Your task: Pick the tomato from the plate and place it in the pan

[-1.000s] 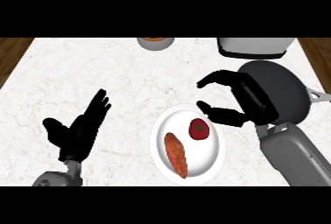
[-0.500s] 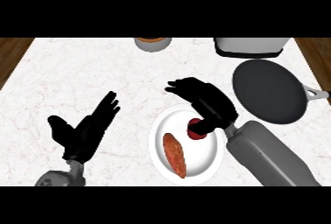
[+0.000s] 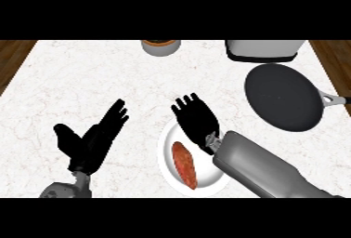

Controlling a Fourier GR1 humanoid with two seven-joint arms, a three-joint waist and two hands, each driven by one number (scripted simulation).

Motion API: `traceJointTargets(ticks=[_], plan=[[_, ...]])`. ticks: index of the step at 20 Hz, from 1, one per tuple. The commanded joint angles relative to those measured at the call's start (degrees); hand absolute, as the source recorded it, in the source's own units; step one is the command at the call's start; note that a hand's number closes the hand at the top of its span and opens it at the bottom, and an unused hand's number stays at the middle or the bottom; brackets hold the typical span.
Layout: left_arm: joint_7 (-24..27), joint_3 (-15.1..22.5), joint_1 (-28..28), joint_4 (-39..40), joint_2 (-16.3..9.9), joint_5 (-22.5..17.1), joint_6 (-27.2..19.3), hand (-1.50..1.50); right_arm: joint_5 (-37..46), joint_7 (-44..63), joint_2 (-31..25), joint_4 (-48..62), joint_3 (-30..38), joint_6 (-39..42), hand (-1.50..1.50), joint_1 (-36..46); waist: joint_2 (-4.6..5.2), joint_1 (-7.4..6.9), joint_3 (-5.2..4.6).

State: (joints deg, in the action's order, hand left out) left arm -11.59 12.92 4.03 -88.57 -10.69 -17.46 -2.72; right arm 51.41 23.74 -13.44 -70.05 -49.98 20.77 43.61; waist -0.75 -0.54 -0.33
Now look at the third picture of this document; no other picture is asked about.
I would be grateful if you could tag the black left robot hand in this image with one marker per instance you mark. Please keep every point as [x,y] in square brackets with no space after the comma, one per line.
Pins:
[93,141]

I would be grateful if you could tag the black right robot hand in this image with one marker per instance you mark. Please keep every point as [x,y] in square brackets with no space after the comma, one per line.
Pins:
[198,124]

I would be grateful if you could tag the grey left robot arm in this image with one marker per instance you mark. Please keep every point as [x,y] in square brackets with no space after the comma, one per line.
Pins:
[68,187]

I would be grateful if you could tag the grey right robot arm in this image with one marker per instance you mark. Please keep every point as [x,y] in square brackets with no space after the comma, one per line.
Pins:
[264,169]

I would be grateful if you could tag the white round plate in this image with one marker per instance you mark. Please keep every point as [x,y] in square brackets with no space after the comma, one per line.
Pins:
[205,173]

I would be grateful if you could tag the dark grey frying pan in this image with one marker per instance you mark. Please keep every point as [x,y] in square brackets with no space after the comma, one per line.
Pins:
[283,97]

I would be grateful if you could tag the grey jar with orange rim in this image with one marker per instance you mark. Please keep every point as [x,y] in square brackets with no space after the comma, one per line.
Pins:
[159,48]

